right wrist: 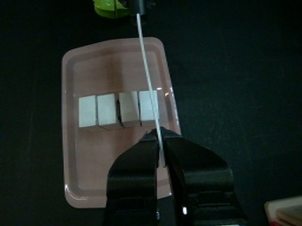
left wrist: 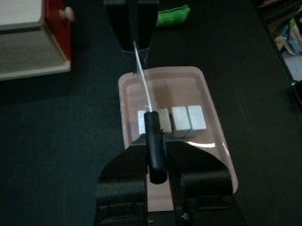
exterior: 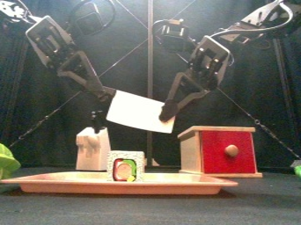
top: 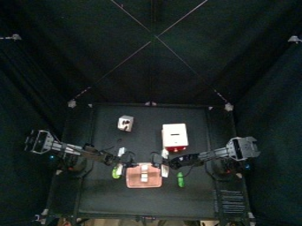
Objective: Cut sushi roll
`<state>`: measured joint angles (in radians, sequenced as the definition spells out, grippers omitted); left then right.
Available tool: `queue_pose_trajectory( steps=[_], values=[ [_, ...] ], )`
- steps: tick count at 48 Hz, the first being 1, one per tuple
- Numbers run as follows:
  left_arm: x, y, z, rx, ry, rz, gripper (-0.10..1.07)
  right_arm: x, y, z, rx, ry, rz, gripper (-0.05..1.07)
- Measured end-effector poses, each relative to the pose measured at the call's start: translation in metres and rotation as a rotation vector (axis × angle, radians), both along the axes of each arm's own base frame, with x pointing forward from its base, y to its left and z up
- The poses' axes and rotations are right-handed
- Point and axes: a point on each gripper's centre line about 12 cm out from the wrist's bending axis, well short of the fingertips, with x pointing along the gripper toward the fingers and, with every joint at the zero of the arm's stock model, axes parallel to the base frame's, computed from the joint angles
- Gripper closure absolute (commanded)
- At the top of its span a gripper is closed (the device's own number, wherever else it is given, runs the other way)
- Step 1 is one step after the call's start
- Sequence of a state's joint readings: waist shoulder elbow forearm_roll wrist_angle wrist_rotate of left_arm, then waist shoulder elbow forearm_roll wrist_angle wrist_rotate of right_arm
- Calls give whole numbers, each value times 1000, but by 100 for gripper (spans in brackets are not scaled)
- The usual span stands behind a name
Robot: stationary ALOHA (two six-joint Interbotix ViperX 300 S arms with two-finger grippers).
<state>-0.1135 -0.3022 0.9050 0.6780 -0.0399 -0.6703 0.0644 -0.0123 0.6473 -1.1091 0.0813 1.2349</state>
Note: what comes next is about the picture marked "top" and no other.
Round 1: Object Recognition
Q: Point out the wooden coin box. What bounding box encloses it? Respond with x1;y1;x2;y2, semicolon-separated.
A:
161;123;189;148

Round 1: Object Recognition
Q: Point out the green toy pickle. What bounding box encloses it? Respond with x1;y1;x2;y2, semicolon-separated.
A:
176;171;185;188

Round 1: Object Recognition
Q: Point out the light wooden cube block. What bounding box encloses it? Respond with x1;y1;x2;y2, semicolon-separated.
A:
116;115;135;132

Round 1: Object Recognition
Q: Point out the pink plastic tray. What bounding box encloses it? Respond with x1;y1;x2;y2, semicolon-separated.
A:
125;162;164;189

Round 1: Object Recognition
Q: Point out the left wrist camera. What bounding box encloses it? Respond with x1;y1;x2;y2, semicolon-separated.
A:
119;151;137;169

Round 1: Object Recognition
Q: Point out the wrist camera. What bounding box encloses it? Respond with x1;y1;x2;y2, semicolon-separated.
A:
151;153;165;170
119;151;137;169

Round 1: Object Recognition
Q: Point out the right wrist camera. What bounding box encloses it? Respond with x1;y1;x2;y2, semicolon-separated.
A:
151;153;165;170

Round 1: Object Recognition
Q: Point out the diagonal frame brace wire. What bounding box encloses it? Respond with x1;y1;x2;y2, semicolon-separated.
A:
108;0;234;109
73;0;208;101

